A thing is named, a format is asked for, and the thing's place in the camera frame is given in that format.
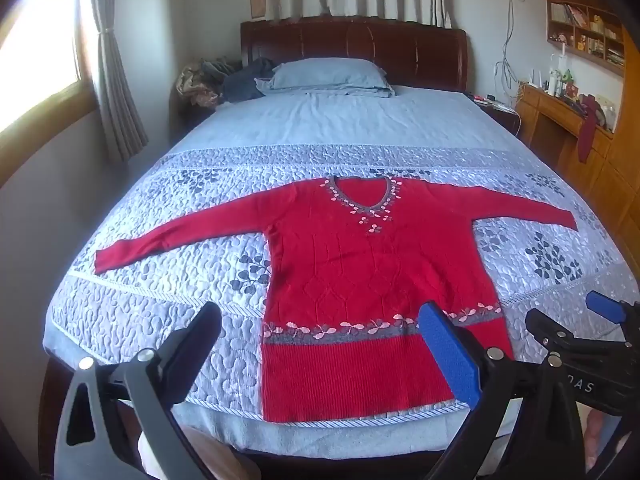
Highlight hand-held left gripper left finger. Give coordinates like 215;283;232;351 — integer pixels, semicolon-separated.
52;301;223;480

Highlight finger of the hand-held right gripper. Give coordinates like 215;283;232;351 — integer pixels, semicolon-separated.
527;308;640;362
586;290;640;342

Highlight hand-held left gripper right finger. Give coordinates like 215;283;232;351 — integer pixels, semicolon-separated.
419;301;586;480

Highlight red knitted sweater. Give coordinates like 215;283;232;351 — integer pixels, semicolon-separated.
94;175;576;423

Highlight grey quilted bedspread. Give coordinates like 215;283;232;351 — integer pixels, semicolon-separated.
42;144;640;428

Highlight dark red hanging cloth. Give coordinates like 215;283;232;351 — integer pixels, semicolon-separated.
577;94;608;163

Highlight wooden desk cabinet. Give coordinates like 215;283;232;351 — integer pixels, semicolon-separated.
515;82;640;266

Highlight white jar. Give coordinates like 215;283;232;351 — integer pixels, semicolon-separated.
597;96;617;131

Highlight dark bedside table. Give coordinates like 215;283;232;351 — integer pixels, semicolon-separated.
465;91;522;143

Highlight grey window curtain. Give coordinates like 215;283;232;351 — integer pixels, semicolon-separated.
80;0;149;163

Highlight light blue pillow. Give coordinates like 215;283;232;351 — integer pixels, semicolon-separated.
255;57;396;98

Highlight dark wooden headboard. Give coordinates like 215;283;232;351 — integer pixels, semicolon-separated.
240;16;468;93

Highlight hanging white cables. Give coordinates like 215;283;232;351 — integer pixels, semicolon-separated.
492;0;525;106

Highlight wooden wall shelf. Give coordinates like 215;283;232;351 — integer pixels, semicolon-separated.
546;0;627;78

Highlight window with wooden frame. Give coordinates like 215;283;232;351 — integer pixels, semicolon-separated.
0;0;98;186

